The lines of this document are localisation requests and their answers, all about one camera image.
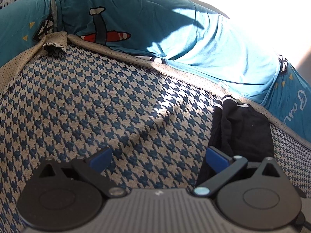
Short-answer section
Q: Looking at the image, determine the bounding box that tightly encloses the black garment with white stripes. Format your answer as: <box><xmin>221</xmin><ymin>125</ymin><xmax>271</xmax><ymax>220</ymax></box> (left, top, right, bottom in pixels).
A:
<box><xmin>208</xmin><ymin>95</ymin><xmax>274</xmax><ymax>181</ymax></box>

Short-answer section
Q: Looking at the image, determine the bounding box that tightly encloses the houndstooth blue beige mattress cover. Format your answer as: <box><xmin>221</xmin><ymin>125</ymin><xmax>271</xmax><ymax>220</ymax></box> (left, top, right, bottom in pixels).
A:
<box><xmin>1</xmin><ymin>32</ymin><xmax>310</xmax><ymax>232</ymax></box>

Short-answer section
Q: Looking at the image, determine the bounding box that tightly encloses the blue airplane print pillow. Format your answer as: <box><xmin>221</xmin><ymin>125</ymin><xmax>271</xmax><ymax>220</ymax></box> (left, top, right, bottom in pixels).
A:
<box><xmin>263</xmin><ymin>55</ymin><xmax>310</xmax><ymax>141</ymax></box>
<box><xmin>1</xmin><ymin>0</ymin><xmax>282</xmax><ymax>106</ymax></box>

